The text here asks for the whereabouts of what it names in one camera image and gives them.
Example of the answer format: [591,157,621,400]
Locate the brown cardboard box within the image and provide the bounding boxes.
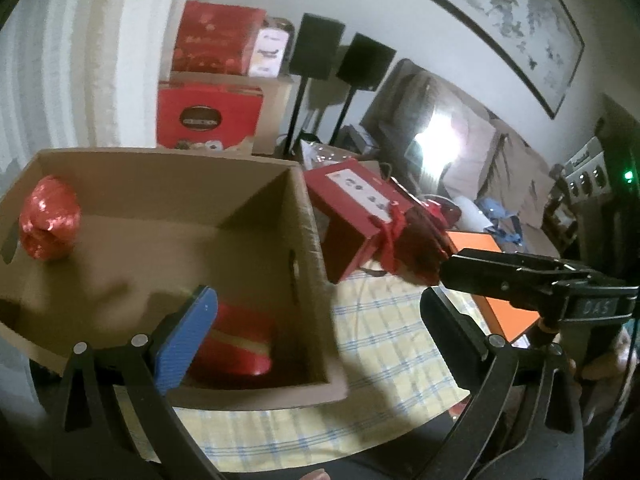
[0,147,351,411]

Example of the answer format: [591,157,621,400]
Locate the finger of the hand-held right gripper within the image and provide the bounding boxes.
[457,248,596,275]
[439,256,568,309]

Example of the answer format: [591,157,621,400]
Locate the brown paper bag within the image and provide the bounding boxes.
[359,160,397,182]

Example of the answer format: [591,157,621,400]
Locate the red chocolate box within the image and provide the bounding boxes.
[156,85,264,153]

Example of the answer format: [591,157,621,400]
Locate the black speaker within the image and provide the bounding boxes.
[289,12,346,81]
[336,32,397,92]

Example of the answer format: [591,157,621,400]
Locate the large red gift box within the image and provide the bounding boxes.
[172,0,268,77]

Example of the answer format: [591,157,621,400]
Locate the person's right hand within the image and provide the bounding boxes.
[567,330,635,382]

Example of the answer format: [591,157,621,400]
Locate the guitar amplifier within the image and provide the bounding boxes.
[559,137,613,202]

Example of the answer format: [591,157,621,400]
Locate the white curtain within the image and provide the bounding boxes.
[0,0,193,173]

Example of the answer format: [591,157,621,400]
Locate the orange flat box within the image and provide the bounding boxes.
[445,230,551,347]

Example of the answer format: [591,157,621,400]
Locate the clear plastic bag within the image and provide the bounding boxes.
[300,140,362,172]

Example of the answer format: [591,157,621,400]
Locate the small white box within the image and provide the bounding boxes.
[248,27,292,78]

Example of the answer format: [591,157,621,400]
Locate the black speaker stand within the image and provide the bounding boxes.
[284,77,308,157]
[329,87,358,147]

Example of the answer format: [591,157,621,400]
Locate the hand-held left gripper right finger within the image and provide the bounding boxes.
[420,287,586,480]

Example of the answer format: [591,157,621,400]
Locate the checkered tablecloth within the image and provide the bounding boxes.
[170,255,497,461]

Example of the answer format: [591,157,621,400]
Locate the white paper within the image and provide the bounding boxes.
[449,197,493,233]

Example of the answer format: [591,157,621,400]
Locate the sofa with beige cover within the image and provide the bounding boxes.
[360,57,568,261]

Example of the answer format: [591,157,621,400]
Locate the red round tin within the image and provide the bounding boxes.
[192,302,277,377]

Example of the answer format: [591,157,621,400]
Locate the red gift box white label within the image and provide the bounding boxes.
[304,159,451,285]

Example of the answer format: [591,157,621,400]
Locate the framed ink painting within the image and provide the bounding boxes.
[422,0,586,120]

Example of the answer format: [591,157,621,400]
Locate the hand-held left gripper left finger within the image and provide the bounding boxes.
[50,285,226,480]

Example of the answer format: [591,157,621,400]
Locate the red foil wrapped ball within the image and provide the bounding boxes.
[19,175,82,261]

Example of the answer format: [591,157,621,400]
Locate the blue ribbon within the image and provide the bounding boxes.
[475,197,525,247]

